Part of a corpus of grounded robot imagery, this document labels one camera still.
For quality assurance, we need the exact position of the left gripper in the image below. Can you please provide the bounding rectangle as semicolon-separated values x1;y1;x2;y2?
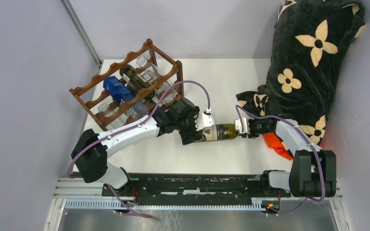
175;106;205;145

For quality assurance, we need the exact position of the green wine bottle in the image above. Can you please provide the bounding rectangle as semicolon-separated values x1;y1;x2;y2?
119;64;159;104
194;123;238;142

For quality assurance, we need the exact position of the clear square bottle black cap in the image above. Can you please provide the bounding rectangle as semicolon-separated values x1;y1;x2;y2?
141;70;179;104

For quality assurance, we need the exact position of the brown wooden wine rack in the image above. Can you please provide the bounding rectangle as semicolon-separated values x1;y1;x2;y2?
69;38;184;131

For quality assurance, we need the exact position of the clear round glass bottle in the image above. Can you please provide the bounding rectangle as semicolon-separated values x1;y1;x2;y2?
136;55;172;94

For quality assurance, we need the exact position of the blue square glass bottle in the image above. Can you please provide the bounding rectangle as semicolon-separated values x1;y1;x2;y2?
103;76;148;120

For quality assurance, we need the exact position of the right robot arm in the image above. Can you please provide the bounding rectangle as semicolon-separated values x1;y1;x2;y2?
235;113;337;201

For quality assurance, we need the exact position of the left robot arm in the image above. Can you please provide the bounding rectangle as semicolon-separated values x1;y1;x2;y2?
70;98;204;196

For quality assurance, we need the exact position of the orange cloth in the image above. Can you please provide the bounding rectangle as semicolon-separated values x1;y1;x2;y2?
263;133;293;160

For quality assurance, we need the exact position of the black floral blanket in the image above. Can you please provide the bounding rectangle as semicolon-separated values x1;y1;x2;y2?
236;0;366;144

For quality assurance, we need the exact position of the aluminium corner profile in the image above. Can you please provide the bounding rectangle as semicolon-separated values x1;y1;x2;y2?
60;0;103;68

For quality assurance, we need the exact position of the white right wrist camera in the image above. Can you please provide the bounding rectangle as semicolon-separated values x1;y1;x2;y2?
234;117;250;136

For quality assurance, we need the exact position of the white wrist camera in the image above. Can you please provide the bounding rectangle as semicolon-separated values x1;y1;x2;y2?
195;107;215;131
234;117;250;136

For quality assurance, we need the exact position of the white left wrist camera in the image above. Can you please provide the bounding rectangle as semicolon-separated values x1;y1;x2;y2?
195;107;215;131

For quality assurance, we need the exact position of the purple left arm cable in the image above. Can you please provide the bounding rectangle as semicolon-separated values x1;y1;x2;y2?
66;80;212;219

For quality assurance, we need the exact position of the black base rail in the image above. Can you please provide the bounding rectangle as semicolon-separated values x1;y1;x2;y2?
54;172;342;213

